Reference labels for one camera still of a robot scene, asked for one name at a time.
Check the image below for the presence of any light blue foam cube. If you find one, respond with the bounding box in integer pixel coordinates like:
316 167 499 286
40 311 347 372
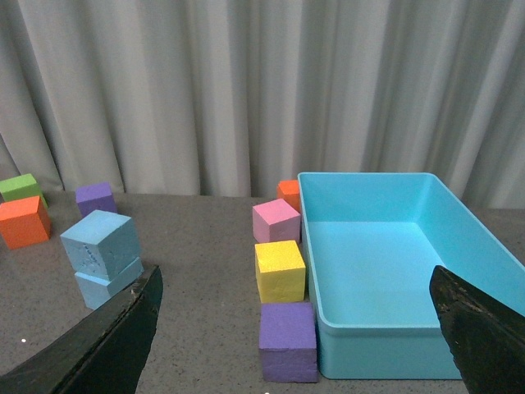
60 210 141 281
75 257 144 309

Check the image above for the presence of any green foam cube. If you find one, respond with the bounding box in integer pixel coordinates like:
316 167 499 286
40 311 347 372
0 173 48 207

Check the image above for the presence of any yellow foam cube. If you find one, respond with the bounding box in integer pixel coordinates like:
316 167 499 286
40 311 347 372
254 241 306 304

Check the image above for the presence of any orange foam cube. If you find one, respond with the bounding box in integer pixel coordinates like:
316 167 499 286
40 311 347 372
1 196 51 250
276 180 301 213

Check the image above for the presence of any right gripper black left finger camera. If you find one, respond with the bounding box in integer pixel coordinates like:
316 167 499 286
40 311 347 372
1 265 163 393

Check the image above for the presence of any grey curtain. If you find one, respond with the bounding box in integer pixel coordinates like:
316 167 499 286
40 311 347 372
1 1 524 208

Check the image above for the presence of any pink foam cube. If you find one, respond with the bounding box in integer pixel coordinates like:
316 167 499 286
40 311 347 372
252 199 301 243

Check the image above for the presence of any blue plastic bin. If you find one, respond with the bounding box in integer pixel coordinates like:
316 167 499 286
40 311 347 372
299 172 524 379

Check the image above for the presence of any orange foam cube far right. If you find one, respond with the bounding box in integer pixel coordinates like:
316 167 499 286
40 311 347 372
276 180 301 213

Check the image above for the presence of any purple foam cube near bin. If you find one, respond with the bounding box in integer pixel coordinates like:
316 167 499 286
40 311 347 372
258 302 318 383

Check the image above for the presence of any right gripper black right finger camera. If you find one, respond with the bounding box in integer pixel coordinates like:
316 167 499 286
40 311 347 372
429 265 524 393

